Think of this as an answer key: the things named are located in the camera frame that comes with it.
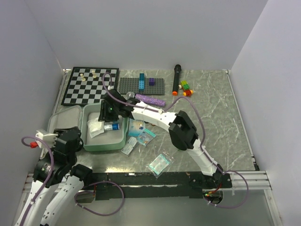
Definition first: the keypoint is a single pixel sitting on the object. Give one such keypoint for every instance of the clear plaster packet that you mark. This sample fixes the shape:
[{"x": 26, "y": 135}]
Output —
[{"x": 129, "y": 146}]

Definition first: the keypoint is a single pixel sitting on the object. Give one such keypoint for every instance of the purple glitter microphone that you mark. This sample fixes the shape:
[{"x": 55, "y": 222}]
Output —
[{"x": 146, "y": 99}]

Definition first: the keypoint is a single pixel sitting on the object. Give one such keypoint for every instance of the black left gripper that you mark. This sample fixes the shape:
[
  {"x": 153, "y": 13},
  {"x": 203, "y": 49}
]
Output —
[{"x": 58, "y": 131}]

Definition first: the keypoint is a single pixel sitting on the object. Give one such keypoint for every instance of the blue brick stack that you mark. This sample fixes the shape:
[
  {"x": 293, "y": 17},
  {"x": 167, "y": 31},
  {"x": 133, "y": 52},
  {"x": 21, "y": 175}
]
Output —
[{"x": 141, "y": 84}]

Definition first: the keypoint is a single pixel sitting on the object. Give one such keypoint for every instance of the blue-topped small bag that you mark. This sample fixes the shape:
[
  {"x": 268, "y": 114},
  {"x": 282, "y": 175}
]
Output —
[{"x": 145, "y": 137}]

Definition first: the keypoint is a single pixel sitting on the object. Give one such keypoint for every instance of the mint green medicine case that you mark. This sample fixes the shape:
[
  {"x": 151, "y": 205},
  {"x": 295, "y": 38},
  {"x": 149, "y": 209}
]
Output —
[{"x": 79, "y": 116}]

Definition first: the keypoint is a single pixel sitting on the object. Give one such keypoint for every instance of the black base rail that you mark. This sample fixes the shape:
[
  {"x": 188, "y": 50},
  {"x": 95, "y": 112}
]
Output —
[{"x": 190, "y": 184}]

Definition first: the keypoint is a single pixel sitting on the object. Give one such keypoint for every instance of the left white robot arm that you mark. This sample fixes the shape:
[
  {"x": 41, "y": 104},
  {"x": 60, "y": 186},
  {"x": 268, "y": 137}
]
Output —
[{"x": 56, "y": 179}]

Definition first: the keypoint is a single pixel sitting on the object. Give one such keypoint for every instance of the teal band-aid bag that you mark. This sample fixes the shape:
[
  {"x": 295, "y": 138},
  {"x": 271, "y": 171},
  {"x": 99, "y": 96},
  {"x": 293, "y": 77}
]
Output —
[{"x": 159, "y": 164}]

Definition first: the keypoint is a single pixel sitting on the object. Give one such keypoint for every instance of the white gauze packet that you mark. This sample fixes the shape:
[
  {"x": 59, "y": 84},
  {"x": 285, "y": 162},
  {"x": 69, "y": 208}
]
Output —
[{"x": 95, "y": 127}]

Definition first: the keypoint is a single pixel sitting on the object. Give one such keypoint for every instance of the grey building baseplate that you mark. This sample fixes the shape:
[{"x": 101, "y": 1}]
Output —
[{"x": 131, "y": 85}]

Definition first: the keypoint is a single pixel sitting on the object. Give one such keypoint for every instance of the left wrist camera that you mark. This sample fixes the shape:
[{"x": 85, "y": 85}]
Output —
[{"x": 45, "y": 136}]

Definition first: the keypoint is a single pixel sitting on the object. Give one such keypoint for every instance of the black white chessboard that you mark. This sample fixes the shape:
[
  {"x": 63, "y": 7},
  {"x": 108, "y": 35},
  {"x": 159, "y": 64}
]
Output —
[{"x": 90, "y": 91}]

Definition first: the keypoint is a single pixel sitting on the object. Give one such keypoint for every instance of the blue white bandage roll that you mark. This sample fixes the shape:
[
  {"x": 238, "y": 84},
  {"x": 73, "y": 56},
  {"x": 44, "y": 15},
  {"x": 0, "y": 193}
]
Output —
[{"x": 110, "y": 126}]

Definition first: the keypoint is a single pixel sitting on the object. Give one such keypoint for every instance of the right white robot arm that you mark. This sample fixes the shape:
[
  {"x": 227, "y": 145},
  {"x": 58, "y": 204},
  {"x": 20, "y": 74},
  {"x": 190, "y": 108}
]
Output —
[{"x": 182, "y": 131}]

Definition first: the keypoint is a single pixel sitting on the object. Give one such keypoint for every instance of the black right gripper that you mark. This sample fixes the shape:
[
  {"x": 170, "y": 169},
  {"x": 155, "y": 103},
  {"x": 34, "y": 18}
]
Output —
[{"x": 104, "y": 114}]

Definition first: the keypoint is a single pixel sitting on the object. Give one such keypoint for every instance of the colourful brick toy car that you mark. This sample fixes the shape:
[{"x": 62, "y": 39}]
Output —
[{"x": 184, "y": 86}]

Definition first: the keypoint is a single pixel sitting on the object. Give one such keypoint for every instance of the purple building brick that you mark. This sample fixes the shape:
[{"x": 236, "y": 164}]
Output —
[{"x": 151, "y": 81}]

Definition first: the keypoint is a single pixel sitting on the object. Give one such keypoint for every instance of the blue wipes packet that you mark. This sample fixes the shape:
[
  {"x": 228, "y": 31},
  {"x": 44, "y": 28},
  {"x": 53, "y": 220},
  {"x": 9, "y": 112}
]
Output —
[{"x": 135, "y": 127}]

